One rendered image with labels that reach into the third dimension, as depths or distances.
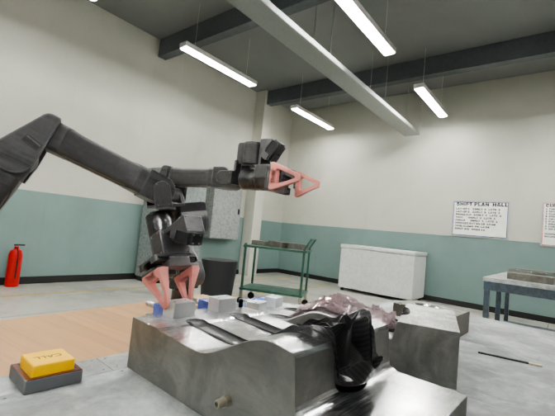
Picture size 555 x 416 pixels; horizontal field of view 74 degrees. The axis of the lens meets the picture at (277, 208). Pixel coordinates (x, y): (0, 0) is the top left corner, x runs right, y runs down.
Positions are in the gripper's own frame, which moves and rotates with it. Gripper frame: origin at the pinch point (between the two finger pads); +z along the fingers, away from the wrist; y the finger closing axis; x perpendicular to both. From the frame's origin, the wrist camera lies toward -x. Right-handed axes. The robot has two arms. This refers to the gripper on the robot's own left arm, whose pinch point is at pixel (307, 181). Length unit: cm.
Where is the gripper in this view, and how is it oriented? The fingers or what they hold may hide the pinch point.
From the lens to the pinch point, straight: 89.2
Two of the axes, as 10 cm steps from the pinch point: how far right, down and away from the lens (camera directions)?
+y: 5.4, 1.0, 8.3
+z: 8.3, 0.6, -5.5
